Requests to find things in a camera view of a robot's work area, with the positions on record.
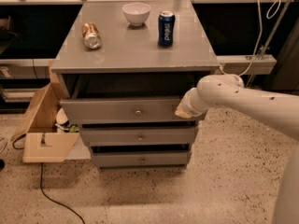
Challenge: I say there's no grey top drawer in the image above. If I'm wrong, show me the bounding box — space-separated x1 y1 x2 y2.
60 97 206 124

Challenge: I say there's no grey drawer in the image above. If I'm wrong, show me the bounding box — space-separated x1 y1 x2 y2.
91 151 192 168
80 127 197 147
60 97 206 124

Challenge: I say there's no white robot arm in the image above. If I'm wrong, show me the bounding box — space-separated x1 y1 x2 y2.
175 74 299 224

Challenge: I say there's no grey middle drawer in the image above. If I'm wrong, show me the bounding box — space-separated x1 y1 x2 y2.
80 127 197 147

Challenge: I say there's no grey drawer cabinet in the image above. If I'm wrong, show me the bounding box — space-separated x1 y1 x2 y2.
52 1 218 155

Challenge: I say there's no grey bottom drawer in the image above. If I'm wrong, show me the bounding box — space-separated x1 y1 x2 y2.
91 151 192 168

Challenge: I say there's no round metal top knob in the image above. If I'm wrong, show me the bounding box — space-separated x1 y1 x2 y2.
135 109 142 117

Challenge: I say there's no blue pepsi can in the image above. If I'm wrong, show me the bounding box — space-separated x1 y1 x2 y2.
158 10 176 47

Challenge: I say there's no dark cabinet at right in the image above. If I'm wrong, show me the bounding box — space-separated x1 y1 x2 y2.
271 19 299 93

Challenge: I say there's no white ceramic bowl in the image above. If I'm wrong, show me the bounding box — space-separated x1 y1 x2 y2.
122 2 151 26

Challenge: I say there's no tipped tan soda can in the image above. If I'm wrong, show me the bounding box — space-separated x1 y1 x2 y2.
81 22 102 49

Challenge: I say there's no white plate in box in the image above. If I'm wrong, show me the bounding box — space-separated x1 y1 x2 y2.
56 108 68 125

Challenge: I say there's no light wooden box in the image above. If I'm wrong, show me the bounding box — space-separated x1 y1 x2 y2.
11 61 79 163

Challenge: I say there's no metal stand pole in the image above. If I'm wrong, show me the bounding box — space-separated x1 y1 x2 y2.
241 0 292 76

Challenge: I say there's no white hanging cable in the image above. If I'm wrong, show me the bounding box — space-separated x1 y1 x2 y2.
219 0 282 78

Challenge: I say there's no black floor cable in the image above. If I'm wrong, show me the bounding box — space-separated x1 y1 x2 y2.
12 133 87 224

